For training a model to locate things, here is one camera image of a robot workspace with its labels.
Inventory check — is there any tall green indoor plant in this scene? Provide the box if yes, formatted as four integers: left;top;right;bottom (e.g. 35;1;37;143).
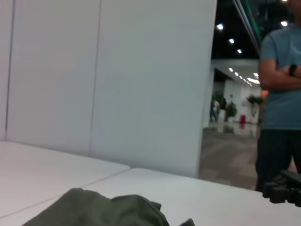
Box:
225;101;238;122

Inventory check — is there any distant blurred walking person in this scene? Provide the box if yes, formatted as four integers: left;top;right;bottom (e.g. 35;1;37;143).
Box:
210;100;220;123

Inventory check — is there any small green potted plant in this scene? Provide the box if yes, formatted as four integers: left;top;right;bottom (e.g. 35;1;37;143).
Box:
246;94;264;106

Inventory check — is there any bare person forearm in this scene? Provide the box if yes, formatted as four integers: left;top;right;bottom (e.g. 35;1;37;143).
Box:
258;57;301;91

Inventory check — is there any dark green FREE t-shirt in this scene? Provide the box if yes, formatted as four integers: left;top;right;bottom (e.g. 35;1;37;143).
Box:
22;187;196;226

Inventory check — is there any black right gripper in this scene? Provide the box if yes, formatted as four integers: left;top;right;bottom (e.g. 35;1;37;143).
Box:
262;169;301;208

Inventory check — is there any person in blue shirt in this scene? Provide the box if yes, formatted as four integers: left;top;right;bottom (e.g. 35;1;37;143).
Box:
255;0;301;192

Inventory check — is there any forearm with black wristband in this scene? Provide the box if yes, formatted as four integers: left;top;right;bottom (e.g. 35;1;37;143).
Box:
276;65;301;79

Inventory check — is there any white display stand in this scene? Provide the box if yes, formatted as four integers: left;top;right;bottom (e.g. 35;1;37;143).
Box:
249;103;259;123

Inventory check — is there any grey diagonal ceiling beam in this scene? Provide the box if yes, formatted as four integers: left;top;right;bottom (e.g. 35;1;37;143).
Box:
233;0;262;49

